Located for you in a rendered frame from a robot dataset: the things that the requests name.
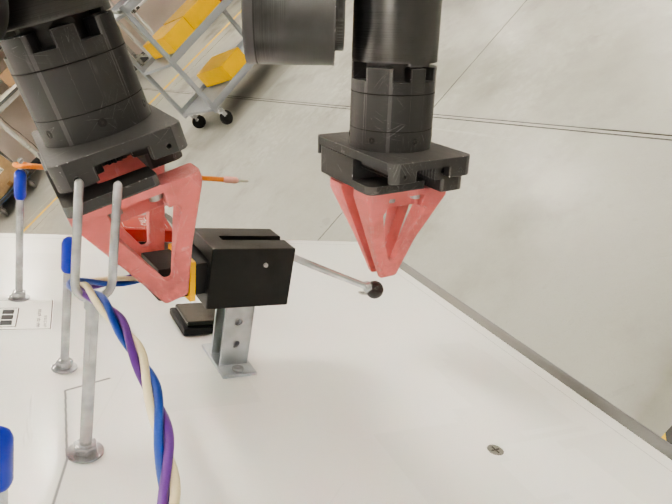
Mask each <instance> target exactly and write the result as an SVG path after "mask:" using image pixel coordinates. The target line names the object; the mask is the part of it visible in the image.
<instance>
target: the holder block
mask: <svg viewBox="0 0 672 504"><path fill-rule="evenodd" d="M192 246H196V247H197V248H198V249H199V250H200V251H201V253H202V254H203V255H204V256H205V257H206V258H207V259H208V260H209V261H208V270H207V279H206V288H205V293H201V294H196V296H197V298H198V299H199V300H200V302H201V303H202V304H203V306H204V307H205V308H206V309H220V308H236V307H252V306H269V305H285V304H287V300H288V294H289V288H290V281H291V275H292V268H293V262H294V256H295V248H294V247H293V246H291V245H290V244H289V243H288V242H286V241H285V240H280V236H279V235H277V234H276V233H275V232H273V231H272V230H271V229H244V228H195V231H194V237H193V244H192ZM264 263H267V264H268V267H267V268H265V267H264V266H263V264H264Z"/></svg>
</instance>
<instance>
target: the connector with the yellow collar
mask: <svg viewBox="0 0 672 504"><path fill-rule="evenodd" d="M171 252H172V251H171V250H170V249H167V250H159V251H152V252H144V253H141V258H143V259H144V260H145V261H146V262H147V263H148V264H149V265H150V266H151V267H152V268H153V269H155V270H156V271H157V272H158V273H159V274H160V275H161V276H163V277H167V276H169V275H170V273H171ZM191 258H192V259H193V260H194V261H195V262H196V288H195V295H196V294H201V293H205V288H206V279H207V270H208V261H209V260H208V259H207V258H206V257H205V256H204V255H203V254H202V253H201V251H200V250H199V249H198V248H197V247H196V246H192V255H191Z"/></svg>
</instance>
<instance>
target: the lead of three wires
mask: <svg viewBox="0 0 672 504"><path fill-rule="evenodd" d="M107 282H108V276H106V277H96V278H90V279H89V278H80V288H81V290H82V291H83V294H82V297H83V298H85V299H86V300H87V297H88V294H87V290H88V289H90V288H92V289H98V288H102V287H105V286H107ZM137 283H140V282H139V281H138V280H137V279H135V278H134V277H133V276H132V275H131V274H130V275H126V276H117V283H116V287H121V286H128V285H133V284H137ZM66 287H67V289H69V290H70V291H71V285H70V279H69V280H68V281H67V282H66ZM71 292H72V291H71Z"/></svg>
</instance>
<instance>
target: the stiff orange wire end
mask: <svg viewBox="0 0 672 504"><path fill-rule="evenodd" d="M12 166H13V167H15V168H19V169H38V170H44V169H43V166H42V164H33V163H27V162H23V163H22V164H19V163H18V162H13V163H12ZM201 176H202V180H203V181H217V182H224V183H234V184H235V183H238V182H248V180H243V179H238V178H237V177H230V176H224V177H217V176H203V175H201Z"/></svg>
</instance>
